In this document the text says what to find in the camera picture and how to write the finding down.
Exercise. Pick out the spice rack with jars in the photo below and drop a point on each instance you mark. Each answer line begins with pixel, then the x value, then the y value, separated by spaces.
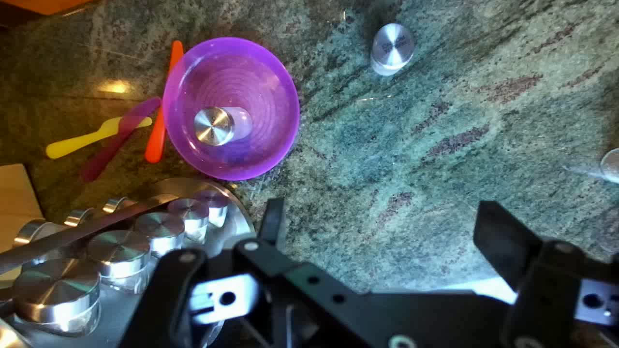
pixel 98 258

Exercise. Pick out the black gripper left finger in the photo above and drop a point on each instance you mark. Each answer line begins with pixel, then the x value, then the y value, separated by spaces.
pixel 272 223

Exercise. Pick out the yellow plastic spoon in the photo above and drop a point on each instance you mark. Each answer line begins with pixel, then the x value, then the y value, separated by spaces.
pixel 84 140

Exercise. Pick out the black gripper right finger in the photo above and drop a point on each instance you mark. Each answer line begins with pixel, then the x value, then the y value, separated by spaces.
pixel 506 242

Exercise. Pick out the purple plastic bowl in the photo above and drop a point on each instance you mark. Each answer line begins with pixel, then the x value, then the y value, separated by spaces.
pixel 258 152

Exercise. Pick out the orange plastic spoon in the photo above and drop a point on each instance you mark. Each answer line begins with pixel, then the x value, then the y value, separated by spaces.
pixel 162 123

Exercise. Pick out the light wooden board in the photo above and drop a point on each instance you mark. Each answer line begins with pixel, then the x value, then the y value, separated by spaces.
pixel 17 204

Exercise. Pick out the spice jar inside bowl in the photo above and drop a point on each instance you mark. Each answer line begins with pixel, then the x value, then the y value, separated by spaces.
pixel 216 126

